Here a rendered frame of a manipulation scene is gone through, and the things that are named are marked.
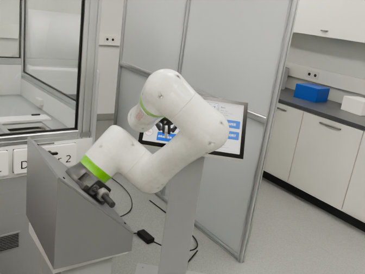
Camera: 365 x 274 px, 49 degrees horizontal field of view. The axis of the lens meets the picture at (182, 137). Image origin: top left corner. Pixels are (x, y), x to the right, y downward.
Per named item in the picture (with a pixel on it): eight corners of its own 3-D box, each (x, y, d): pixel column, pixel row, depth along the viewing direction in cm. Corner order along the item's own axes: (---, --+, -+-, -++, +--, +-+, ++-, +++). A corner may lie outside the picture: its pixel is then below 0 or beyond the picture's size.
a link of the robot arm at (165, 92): (174, 117, 106) (202, 86, 109) (138, 85, 105) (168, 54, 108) (161, 128, 123) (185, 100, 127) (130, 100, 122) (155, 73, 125)
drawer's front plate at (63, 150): (75, 164, 193) (76, 143, 190) (14, 174, 175) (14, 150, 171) (74, 163, 194) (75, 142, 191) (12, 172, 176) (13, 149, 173)
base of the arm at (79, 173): (117, 219, 133) (129, 206, 134) (88, 199, 124) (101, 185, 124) (86, 185, 153) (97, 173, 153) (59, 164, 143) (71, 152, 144)
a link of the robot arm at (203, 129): (146, 205, 148) (226, 151, 107) (113, 176, 147) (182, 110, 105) (164, 180, 156) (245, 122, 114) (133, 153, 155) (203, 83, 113)
